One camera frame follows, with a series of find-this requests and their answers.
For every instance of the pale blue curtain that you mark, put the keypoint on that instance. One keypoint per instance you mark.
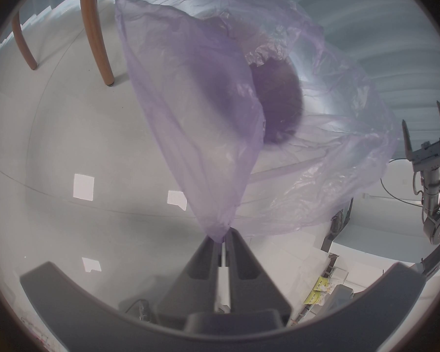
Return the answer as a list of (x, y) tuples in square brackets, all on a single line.
[(388, 31)]

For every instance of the white cushioned wooden chair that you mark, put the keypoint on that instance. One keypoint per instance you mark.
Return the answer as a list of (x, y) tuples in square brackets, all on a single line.
[(95, 31)]

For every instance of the purple plastic bag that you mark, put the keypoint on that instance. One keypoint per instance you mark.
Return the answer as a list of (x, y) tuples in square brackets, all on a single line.
[(187, 105)]

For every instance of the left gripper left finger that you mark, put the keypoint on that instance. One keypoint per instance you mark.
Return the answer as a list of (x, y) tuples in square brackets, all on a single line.
[(190, 292)]

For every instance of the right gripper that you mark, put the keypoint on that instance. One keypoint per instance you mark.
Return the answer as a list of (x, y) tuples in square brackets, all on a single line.
[(431, 156)]

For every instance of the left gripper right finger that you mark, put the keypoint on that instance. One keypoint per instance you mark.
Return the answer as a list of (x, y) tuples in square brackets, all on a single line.
[(256, 292)]

